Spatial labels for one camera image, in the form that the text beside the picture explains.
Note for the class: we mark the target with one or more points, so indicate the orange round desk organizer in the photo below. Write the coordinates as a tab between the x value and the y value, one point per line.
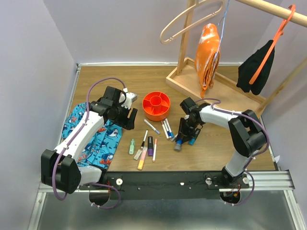
156	106

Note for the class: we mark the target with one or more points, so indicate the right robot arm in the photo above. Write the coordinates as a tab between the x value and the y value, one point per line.
249	136

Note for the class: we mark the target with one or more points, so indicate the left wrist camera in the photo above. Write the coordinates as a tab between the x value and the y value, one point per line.
126	99

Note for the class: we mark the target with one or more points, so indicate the orange plastic hanger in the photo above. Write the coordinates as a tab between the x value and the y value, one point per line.
274	41

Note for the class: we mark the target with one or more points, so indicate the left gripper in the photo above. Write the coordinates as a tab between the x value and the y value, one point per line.
127	123

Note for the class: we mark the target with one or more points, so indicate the white brown marker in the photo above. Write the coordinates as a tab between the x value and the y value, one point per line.
164	129

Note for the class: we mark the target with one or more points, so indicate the orange folded cloth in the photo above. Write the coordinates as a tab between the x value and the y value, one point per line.
207	57

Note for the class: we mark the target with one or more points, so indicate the white pink pen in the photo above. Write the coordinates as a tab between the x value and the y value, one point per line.
155	148

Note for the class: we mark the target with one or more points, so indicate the wooden clothes rack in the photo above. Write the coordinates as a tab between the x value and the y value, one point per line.
185	80

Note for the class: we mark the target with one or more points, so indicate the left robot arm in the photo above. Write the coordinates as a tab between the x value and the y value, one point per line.
59	168

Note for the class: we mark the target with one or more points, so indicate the pink yellow highlighter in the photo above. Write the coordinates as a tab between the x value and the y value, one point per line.
142	158

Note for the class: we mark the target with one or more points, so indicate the black garment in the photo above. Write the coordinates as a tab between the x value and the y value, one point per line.
248	68

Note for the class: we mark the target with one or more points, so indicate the white purple marker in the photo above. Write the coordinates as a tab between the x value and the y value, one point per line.
151	126

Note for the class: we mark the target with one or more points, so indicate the black purple highlighter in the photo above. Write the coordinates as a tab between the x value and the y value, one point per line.
150	146

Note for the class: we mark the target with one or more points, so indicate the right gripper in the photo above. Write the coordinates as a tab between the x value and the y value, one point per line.
187	135

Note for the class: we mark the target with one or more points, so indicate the blue wire hanger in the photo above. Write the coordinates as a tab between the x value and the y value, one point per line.
222	31

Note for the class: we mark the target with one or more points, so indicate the white black pen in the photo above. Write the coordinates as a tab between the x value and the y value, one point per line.
144	139

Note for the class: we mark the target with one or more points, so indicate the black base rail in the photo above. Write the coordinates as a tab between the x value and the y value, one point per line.
143	185

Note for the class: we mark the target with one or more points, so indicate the white dark blue marker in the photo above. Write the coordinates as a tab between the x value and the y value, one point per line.
167	130

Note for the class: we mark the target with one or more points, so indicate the black blue highlighter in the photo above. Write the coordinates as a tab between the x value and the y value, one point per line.
192	140

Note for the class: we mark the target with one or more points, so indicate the blue shark print shorts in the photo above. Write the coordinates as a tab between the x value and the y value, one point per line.
101	148

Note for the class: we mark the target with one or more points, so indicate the grey eraser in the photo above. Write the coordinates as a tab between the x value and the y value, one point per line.
137	155

